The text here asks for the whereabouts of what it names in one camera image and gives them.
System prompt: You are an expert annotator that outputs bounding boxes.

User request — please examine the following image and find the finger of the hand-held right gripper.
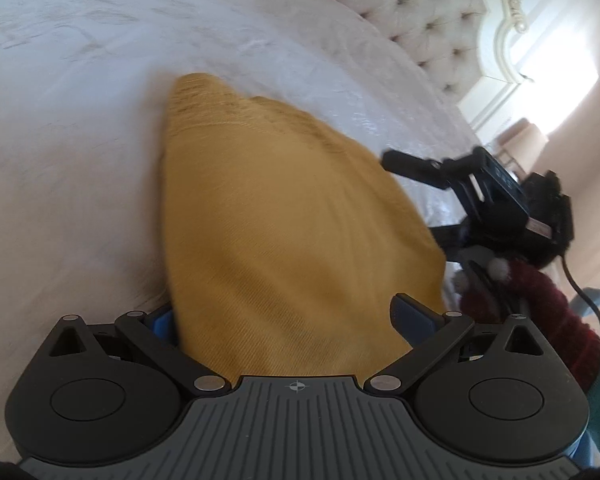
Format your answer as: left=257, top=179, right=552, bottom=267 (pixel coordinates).
left=429, top=221, right=475, bottom=252
left=381, top=148, right=482, bottom=189

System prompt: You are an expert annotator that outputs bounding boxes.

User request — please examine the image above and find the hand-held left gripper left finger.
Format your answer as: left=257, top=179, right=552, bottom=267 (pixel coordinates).
left=49, top=309, right=232, bottom=396

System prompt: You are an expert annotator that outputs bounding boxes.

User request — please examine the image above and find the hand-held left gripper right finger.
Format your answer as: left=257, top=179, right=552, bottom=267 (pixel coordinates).
left=363, top=293, right=549, bottom=394

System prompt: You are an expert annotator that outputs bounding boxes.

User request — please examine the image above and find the mustard yellow knit garment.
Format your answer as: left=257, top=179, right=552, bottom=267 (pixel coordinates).
left=160, top=72, right=447, bottom=378

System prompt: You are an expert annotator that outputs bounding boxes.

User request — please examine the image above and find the person's right forearm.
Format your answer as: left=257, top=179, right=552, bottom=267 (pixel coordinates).
left=457, top=247, right=600, bottom=391

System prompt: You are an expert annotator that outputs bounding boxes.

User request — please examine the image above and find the beige shade table lamp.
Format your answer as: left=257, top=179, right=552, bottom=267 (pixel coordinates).
left=495, top=117, right=550, bottom=173

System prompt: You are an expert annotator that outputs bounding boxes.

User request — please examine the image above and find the tufted beige headboard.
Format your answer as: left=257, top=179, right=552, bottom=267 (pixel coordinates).
left=260, top=0, right=536, bottom=127

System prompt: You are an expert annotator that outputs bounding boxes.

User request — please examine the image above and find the white floral bedspread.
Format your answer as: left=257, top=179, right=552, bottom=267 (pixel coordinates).
left=0, top=0, right=486, bottom=321

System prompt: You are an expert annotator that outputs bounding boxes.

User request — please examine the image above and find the black cable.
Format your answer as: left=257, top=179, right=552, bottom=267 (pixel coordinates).
left=561, top=254, right=600, bottom=347

